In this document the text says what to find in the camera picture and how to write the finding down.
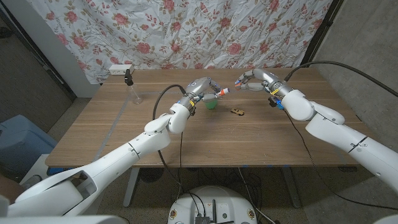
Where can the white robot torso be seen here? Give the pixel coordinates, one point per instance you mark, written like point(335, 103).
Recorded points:
point(186, 202)

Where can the yellow toy car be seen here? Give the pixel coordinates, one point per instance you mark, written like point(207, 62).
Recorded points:
point(237, 111)

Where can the black backdrop stand pole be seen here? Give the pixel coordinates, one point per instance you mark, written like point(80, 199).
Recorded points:
point(321, 29)

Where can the floral backdrop cloth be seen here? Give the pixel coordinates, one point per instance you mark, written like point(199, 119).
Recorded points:
point(186, 31)

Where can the black round mesh disc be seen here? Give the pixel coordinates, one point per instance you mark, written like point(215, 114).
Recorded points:
point(150, 175)

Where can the glue stick body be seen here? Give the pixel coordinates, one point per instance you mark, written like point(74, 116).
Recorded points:
point(222, 92)

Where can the person's bare leg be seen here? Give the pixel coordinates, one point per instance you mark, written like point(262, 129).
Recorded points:
point(9, 188)

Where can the green stress ball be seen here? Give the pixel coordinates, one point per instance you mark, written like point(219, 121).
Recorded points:
point(211, 105)

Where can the blue storage bin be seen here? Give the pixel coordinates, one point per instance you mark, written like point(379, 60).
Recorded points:
point(21, 140)

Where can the white power strip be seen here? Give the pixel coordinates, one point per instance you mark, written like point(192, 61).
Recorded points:
point(118, 70)

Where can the blue flat floor object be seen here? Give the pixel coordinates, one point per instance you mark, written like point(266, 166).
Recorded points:
point(53, 171)

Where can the metal table leg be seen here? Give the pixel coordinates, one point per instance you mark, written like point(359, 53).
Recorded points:
point(130, 189)
point(292, 189)

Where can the white floor panel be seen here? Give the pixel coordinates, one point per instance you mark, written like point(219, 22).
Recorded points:
point(38, 165)

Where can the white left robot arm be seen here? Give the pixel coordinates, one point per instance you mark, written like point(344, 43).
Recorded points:
point(124, 155)

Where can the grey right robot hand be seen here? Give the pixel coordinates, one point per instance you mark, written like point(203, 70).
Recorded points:
point(264, 79)

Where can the grey sneaker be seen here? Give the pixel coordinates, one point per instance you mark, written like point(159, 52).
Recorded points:
point(32, 180)

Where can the clear spray bottle black nozzle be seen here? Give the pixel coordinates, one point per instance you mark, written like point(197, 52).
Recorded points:
point(128, 79)

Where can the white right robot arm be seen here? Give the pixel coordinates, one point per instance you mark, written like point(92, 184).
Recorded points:
point(342, 133)

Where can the white robot chest edge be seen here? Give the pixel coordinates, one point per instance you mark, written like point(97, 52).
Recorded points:
point(62, 220)

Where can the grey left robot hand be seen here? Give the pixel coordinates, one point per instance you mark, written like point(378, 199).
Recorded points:
point(199, 87)

